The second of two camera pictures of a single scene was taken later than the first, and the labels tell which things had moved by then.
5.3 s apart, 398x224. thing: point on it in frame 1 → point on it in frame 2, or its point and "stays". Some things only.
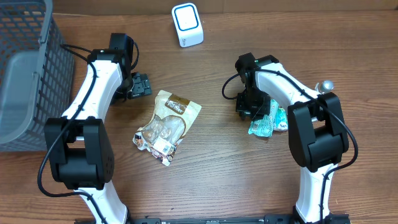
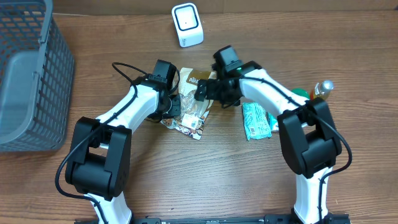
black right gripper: x=249 y=109 → x=203 y=90
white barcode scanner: x=188 y=24 stays
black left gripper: x=143 y=87 → x=176 y=111
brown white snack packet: x=173 y=117 → x=193 y=114
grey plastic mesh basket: x=37 y=71 stays
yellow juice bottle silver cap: x=324 y=86 stays
